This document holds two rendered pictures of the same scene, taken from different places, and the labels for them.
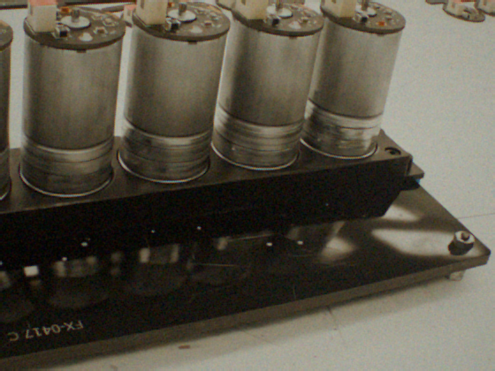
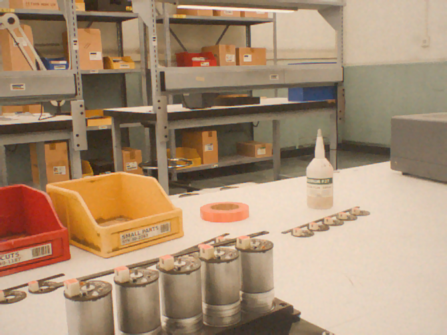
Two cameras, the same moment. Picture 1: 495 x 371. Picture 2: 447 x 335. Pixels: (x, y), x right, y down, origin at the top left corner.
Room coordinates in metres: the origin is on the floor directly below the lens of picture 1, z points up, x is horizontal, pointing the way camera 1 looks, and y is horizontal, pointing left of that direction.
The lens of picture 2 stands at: (-0.10, 0.02, 0.92)
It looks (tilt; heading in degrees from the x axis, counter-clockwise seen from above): 9 degrees down; 356
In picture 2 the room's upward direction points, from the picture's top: 2 degrees counter-clockwise
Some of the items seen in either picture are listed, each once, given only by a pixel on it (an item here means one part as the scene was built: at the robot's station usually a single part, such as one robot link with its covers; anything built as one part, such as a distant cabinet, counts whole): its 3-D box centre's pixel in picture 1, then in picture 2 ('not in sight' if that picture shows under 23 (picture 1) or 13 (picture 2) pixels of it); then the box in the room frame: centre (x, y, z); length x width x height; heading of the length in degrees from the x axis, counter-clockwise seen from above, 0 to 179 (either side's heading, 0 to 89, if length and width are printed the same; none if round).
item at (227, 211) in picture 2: not in sight; (224, 211); (0.54, -0.03, 0.76); 0.06 x 0.06 x 0.01
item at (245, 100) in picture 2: not in sight; (236, 101); (3.18, -0.29, 0.77); 0.24 x 0.16 x 0.04; 119
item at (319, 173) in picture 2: not in sight; (319, 168); (0.57, -0.15, 0.80); 0.03 x 0.03 x 0.10
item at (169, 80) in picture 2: not in sight; (261, 79); (3.06, -0.43, 0.90); 1.30 x 0.06 x 0.12; 120
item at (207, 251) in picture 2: (255, 3); (208, 251); (0.21, 0.01, 0.82); 0.01 x 0.01 x 0.01; 32
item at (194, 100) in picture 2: not in sight; (197, 100); (3.02, -0.06, 0.80); 0.15 x 0.12 x 0.10; 49
